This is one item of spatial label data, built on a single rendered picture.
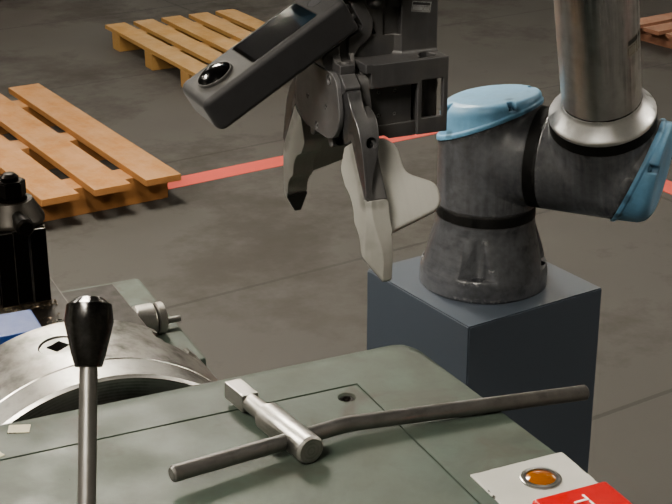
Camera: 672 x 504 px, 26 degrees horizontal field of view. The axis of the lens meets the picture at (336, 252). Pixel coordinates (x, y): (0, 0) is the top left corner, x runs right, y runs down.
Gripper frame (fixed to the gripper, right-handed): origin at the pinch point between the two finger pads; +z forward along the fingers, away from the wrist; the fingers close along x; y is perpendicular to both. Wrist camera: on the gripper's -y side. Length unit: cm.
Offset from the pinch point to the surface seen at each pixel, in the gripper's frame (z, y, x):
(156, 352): 18.0, -5.5, 24.4
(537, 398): 14.0, 16.1, -3.1
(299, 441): 12.9, -3.8, -3.3
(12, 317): 29, -10, 62
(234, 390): 13.1, -5.1, 6.2
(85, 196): 135, 79, 379
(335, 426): 13.5, -0.2, -1.5
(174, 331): 48, 17, 88
